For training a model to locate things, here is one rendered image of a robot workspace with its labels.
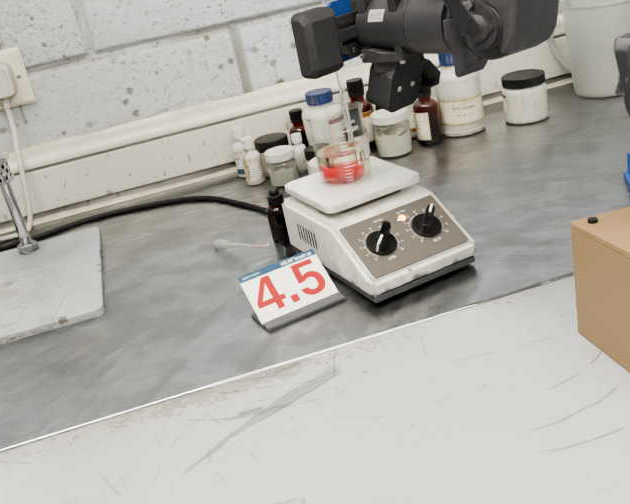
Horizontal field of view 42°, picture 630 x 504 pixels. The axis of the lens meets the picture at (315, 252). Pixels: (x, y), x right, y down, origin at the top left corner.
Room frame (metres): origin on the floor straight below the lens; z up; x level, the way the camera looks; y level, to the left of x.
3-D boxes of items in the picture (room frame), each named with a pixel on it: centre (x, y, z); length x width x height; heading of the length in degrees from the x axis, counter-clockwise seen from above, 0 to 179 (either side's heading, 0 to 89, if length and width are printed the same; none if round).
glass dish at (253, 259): (0.87, 0.06, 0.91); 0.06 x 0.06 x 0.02
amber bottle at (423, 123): (1.23, -0.21, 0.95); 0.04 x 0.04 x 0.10
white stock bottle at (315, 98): (1.23, -0.06, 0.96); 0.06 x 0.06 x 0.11
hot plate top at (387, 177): (0.87, -0.06, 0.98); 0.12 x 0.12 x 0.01; 22
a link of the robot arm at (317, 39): (0.80, -0.12, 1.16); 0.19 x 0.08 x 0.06; 126
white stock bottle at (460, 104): (1.25, -0.27, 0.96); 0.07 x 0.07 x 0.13
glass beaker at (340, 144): (0.88, -0.05, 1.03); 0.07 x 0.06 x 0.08; 108
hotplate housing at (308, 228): (0.85, -0.07, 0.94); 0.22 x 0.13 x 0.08; 22
